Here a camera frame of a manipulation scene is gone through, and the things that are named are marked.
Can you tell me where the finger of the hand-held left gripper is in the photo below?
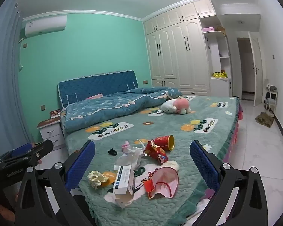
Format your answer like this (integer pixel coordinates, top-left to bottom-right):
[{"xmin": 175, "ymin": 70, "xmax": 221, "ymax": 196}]
[
  {"xmin": 2, "ymin": 143, "xmax": 33, "ymax": 159},
  {"xmin": 26, "ymin": 140, "xmax": 54, "ymax": 166}
]

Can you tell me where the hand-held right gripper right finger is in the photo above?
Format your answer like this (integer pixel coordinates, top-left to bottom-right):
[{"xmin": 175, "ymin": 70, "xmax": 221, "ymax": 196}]
[{"xmin": 190, "ymin": 140, "xmax": 268, "ymax": 226}]

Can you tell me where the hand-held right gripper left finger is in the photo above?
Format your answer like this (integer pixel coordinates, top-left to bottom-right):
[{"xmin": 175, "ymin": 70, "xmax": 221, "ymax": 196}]
[{"xmin": 14, "ymin": 140, "xmax": 96, "ymax": 226}]

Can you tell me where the white tissue wad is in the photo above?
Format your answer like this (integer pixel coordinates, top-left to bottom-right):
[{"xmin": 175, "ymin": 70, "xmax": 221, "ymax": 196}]
[{"xmin": 167, "ymin": 160, "xmax": 180, "ymax": 171}]

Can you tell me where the red snack bag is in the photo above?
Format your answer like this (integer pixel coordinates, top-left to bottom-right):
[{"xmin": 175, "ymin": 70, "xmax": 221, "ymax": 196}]
[{"xmin": 141, "ymin": 140, "xmax": 168, "ymax": 164}]

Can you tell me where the white nightstand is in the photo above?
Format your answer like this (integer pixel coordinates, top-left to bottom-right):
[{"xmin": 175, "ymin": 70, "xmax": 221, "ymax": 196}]
[{"xmin": 36, "ymin": 118, "xmax": 66, "ymax": 150}]

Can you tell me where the crumpled yellowish paper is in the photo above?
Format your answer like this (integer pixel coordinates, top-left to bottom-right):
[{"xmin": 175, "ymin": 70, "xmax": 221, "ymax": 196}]
[{"xmin": 88, "ymin": 171, "xmax": 109, "ymax": 190}]

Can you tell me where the pink and red paper bag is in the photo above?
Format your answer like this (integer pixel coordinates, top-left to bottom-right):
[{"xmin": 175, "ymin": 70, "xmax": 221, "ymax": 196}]
[{"xmin": 144, "ymin": 166, "xmax": 180, "ymax": 199}]

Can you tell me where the white and blue medicine box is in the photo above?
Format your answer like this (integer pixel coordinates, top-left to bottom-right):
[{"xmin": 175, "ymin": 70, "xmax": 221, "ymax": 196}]
[{"xmin": 113, "ymin": 165, "xmax": 136, "ymax": 209}]

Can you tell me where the purple ruffled bed skirt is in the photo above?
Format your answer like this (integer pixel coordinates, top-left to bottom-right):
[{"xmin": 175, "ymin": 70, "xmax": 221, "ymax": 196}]
[{"xmin": 225, "ymin": 98, "xmax": 244, "ymax": 162}]

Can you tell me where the clear plastic bag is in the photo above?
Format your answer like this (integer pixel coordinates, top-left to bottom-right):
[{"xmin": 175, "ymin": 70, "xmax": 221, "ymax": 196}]
[{"xmin": 114, "ymin": 139, "xmax": 148, "ymax": 173}]

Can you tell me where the red paper cup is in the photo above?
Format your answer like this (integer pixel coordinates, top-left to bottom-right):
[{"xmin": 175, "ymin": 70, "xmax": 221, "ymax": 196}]
[{"xmin": 154, "ymin": 135, "xmax": 175, "ymax": 151}]

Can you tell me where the blue floral quilt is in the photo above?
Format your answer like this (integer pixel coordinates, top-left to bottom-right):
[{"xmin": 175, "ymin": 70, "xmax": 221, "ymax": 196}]
[{"xmin": 61, "ymin": 87, "xmax": 183, "ymax": 133}]

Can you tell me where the pink and white plush toy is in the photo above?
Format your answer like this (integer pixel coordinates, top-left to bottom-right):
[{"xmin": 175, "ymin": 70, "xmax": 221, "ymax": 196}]
[{"xmin": 161, "ymin": 97, "xmax": 191, "ymax": 115}]

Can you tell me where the blue curtain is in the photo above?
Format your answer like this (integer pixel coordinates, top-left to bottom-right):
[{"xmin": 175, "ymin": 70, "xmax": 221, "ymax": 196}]
[{"xmin": 0, "ymin": 0, "xmax": 23, "ymax": 152}]

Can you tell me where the flattened cardboard piece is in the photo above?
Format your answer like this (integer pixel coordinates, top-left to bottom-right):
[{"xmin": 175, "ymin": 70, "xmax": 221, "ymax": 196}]
[{"xmin": 255, "ymin": 112, "xmax": 275, "ymax": 128}]

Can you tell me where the blue quilted headboard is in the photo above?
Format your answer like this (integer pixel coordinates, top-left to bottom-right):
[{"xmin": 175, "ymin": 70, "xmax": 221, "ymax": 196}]
[{"xmin": 58, "ymin": 70, "xmax": 139, "ymax": 109}]

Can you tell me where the yellow toy pile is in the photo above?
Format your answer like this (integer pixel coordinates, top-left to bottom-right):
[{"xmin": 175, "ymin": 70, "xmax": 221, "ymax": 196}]
[{"xmin": 211, "ymin": 70, "xmax": 229, "ymax": 79}]

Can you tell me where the white shelf rack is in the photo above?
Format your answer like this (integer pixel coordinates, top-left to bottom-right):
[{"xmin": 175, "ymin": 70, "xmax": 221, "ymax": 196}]
[{"xmin": 264, "ymin": 83, "xmax": 279, "ymax": 117}]

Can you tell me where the white door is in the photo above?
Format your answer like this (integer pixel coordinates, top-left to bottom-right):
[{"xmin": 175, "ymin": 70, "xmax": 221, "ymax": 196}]
[{"xmin": 248, "ymin": 32, "xmax": 263, "ymax": 107}]

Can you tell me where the white wardrobe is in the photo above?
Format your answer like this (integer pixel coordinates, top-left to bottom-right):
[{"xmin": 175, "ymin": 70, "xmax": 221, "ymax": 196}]
[{"xmin": 143, "ymin": 0, "xmax": 233, "ymax": 97}]

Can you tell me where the white air conditioner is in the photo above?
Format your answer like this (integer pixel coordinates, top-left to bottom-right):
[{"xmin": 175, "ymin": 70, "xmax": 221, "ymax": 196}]
[{"xmin": 24, "ymin": 15, "xmax": 68, "ymax": 38}]

